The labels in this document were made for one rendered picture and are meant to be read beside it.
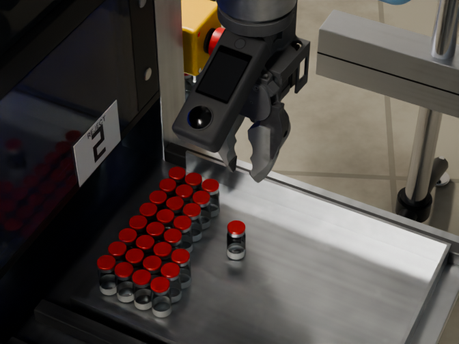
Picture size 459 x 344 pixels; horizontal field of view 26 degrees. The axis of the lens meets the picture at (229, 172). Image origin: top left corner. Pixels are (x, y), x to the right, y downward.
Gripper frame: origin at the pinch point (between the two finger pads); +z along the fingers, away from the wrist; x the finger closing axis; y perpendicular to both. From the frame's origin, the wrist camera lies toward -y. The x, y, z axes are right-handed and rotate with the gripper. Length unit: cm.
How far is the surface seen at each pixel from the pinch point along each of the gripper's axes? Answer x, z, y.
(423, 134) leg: 8, 67, 90
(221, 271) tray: 0.8, 13.9, -2.9
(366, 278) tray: -13.8, 13.9, 4.8
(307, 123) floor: 48, 102, 116
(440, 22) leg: 9, 39, 90
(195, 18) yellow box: 18.4, -1.0, 19.4
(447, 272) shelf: -21.3, 14.1, 10.6
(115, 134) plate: 15.9, 1.4, -1.1
